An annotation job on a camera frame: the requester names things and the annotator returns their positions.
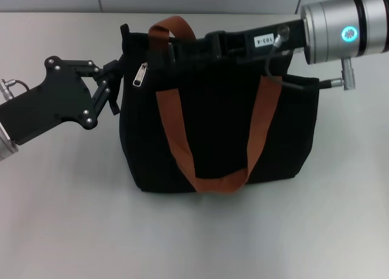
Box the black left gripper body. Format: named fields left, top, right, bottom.
left=0, top=55, right=100, bottom=146

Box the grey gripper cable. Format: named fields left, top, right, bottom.
left=264, top=26, right=355, bottom=91
left=0, top=78, right=30, bottom=94

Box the grey right gripper cable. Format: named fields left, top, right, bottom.
left=264, top=26, right=355, bottom=91

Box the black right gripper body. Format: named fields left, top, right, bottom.
left=205, top=19, right=308, bottom=66

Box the black food bag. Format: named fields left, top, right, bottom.
left=117, top=16, right=320, bottom=195

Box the silver zipper pull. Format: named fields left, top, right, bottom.
left=132, top=61, right=150, bottom=88

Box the grey left gripper cable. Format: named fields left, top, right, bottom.
left=0, top=78, right=30, bottom=94

